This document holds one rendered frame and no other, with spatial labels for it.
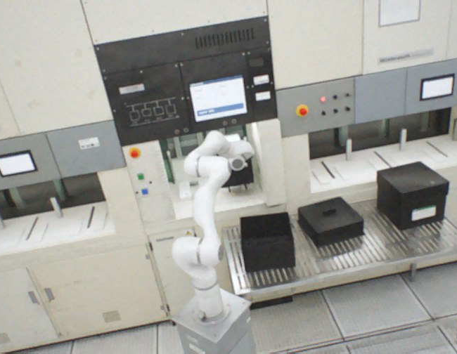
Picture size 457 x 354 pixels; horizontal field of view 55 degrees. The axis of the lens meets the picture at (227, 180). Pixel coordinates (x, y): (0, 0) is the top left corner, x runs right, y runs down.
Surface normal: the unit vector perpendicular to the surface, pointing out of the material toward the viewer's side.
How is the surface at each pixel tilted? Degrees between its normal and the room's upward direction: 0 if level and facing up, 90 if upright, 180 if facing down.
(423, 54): 90
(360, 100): 90
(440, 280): 0
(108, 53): 90
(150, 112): 90
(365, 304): 0
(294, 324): 0
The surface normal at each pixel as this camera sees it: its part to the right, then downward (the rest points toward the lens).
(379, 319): -0.14, -0.87
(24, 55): 0.14, 0.47
